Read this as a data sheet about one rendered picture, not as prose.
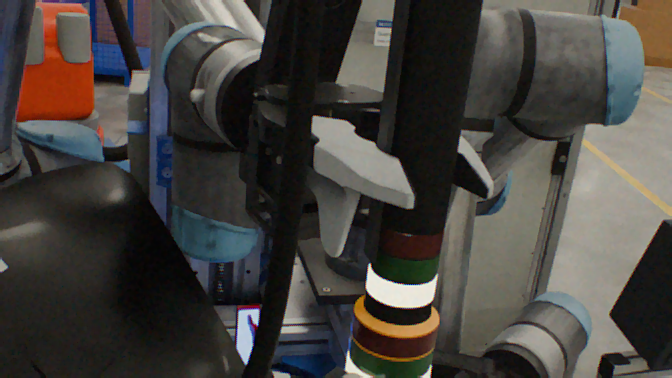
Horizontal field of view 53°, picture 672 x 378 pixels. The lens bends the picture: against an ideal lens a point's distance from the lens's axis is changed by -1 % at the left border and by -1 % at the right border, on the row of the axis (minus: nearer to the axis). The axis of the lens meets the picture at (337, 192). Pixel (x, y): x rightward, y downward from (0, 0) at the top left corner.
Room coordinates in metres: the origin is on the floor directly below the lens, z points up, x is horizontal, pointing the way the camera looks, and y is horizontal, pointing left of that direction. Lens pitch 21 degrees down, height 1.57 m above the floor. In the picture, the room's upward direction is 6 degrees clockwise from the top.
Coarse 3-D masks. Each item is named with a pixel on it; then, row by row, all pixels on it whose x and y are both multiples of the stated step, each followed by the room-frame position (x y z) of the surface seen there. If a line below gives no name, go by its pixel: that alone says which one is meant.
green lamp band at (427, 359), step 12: (348, 348) 0.30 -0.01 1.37; (360, 348) 0.29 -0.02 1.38; (360, 360) 0.29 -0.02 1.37; (372, 360) 0.28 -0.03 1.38; (384, 360) 0.28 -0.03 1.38; (408, 360) 0.28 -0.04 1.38; (420, 360) 0.28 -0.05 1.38; (372, 372) 0.28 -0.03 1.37; (384, 372) 0.28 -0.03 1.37; (396, 372) 0.28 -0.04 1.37; (408, 372) 0.28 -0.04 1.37; (420, 372) 0.29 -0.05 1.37
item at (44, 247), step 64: (0, 192) 0.28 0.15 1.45; (64, 192) 0.31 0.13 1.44; (128, 192) 0.34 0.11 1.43; (0, 256) 0.26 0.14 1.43; (64, 256) 0.28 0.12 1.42; (128, 256) 0.30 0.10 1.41; (0, 320) 0.23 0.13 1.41; (64, 320) 0.25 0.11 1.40; (128, 320) 0.27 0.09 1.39; (192, 320) 0.30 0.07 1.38
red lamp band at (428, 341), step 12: (360, 324) 0.29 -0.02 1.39; (360, 336) 0.29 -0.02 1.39; (372, 336) 0.28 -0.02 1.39; (384, 336) 0.28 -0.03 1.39; (420, 336) 0.28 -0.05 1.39; (432, 336) 0.29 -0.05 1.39; (372, 348) 0.28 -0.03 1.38; (384, 348) 0.28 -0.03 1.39; (396, 348) 0.28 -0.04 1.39; (408, 348) 0.28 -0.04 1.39; (420, 348) 0.28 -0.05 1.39
